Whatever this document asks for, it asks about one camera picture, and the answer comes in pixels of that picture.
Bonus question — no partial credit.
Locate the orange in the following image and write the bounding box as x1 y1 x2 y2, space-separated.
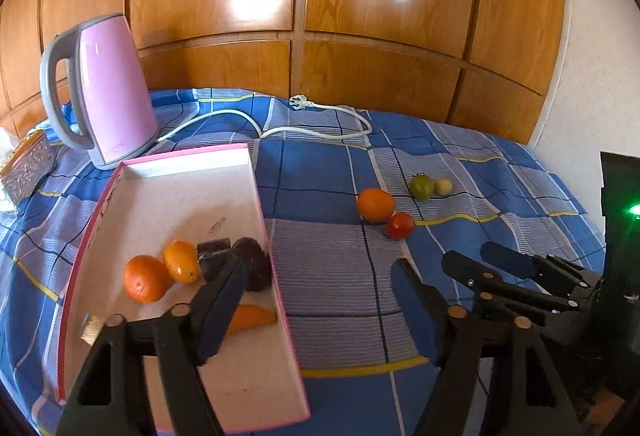
123 255 173 304
357 188 396 223
163 240 203 284

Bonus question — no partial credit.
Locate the green tomato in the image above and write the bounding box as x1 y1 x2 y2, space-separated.
409 173 435 200

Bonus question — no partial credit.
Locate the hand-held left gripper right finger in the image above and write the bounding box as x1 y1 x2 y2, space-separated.
390 257 583 436

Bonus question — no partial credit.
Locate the carrot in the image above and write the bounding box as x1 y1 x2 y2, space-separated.
227 305 277 336

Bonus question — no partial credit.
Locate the pink cardboard box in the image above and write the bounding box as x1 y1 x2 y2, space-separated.
56 143 312 434

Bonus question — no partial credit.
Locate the pink electric kettle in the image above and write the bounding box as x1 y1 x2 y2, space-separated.
40 13 160 169

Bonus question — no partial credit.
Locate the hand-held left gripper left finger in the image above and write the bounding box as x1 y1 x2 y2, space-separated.
56 258 251 436

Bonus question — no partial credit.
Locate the blue plaid blanket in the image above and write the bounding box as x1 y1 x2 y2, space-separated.
0 87 608 436

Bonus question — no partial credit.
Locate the red tomato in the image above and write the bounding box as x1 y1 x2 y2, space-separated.
386 212 415 239

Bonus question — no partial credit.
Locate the silver tissue box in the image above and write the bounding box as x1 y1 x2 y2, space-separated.
0 131 56 212

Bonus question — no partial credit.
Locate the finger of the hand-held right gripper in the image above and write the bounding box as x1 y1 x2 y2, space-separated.
441 250 572 320
480 241 599 297

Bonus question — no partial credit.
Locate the cut sweet potato piece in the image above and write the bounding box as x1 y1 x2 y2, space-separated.
81 313 106 346

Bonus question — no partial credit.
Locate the white power cord with plug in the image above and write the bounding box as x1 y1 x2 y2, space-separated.
155 96 373 144

